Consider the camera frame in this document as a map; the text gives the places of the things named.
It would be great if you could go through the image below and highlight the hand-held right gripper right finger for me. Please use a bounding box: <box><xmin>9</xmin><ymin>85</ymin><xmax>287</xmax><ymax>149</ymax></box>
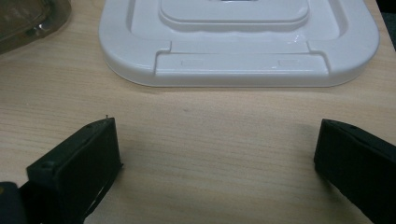
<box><xmin>313</xmin><ymin>118</ymin><xmax>396</xmax><ymax>224</ymax></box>

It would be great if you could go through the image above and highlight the white plastic lid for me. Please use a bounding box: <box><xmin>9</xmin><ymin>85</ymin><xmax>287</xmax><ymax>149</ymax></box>
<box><xmin>98</xmin><ymin>0</ymin><xmax>381</xmax><ymax>88</ymax></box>

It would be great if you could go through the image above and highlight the clear brown storage box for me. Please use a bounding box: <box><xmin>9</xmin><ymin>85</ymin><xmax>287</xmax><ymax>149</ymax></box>
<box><xmin>0</xmin><ymin>0</ymin><xmax>73</xmax><ymax>55</ymax></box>

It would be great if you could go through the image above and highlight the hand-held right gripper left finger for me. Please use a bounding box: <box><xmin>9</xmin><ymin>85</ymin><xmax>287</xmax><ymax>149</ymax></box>
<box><xmin>19</xmin><ymin>117</ymin><xmax>123</xmax><ymax>224</ymax></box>

